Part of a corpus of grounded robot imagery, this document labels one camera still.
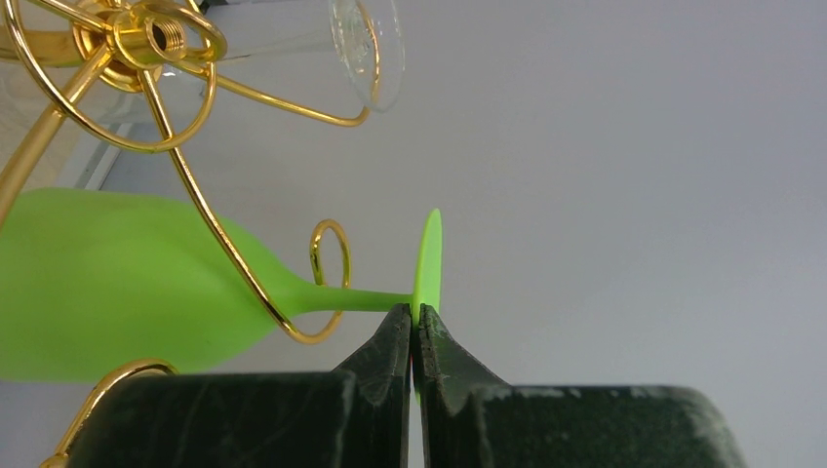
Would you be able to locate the clear glass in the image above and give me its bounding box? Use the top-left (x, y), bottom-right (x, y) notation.
top-left (196, 1), bottom-right (405, 112)

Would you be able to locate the green plastic goblet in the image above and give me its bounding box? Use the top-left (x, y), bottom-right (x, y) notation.
top-left (0, 187), bottom-right (445, 383)

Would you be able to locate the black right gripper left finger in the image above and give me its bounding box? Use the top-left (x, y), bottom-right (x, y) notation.
top-left (68, 304), bottom-right (411, 467)

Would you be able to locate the gold wire glass rack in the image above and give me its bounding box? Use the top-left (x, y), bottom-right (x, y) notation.
top-left (0, 0), bottom-right (382, 468)

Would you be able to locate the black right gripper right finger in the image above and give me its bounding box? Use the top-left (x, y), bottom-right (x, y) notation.
top-left (413, 306), bottom-right (747, 467)

